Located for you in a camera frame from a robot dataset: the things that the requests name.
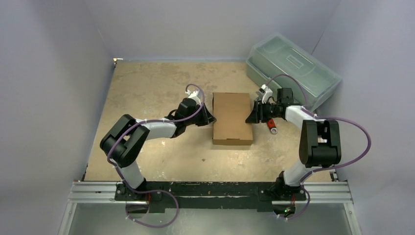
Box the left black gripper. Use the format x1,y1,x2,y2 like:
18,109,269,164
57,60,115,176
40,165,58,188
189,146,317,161
185,103,216,127

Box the brown cardboard box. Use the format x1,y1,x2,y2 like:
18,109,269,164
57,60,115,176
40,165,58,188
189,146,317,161
212,93,254,146

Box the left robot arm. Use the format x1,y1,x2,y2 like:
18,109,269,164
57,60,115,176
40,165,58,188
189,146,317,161
99,98,216,200

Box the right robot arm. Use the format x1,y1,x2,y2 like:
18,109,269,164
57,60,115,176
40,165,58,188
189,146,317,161
245,85,342,199

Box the translucent green plastic toolbox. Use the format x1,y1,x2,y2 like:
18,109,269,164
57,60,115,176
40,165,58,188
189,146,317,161
246,33,342,111

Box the red handled adjustable wrench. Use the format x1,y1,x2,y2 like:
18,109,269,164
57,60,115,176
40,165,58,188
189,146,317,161
267,119,277,135

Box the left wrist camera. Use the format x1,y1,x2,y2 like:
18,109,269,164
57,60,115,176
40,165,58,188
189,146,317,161
185,90,203,103

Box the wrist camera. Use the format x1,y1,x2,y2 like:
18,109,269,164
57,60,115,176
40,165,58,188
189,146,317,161
185,90,203,103
256,84,273,104

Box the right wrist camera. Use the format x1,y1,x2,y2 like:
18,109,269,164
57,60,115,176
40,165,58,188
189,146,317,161
256,84,273,104

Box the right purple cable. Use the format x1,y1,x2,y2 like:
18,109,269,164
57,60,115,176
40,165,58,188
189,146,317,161
264,73,372,195

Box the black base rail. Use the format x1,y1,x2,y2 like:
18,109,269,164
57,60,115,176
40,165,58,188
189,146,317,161
115,181,307,213

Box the aluminium frame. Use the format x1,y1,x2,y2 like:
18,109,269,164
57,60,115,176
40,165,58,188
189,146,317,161
59,181,361,235

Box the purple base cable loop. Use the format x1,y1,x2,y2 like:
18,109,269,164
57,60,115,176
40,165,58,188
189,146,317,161
124,189,181,228

